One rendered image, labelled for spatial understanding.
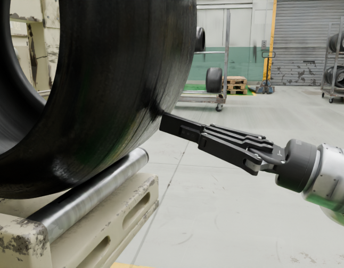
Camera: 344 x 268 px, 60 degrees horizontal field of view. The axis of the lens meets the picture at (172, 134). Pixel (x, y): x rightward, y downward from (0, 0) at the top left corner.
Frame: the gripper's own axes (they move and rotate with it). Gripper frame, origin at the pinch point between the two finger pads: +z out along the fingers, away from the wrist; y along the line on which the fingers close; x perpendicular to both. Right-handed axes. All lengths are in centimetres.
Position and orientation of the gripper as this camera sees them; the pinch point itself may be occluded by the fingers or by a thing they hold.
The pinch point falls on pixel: (181, 127)
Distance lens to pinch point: 48.6
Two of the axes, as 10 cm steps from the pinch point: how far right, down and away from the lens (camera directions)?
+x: -2.2, 9.1, 3.4
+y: -3.3, 2.5, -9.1
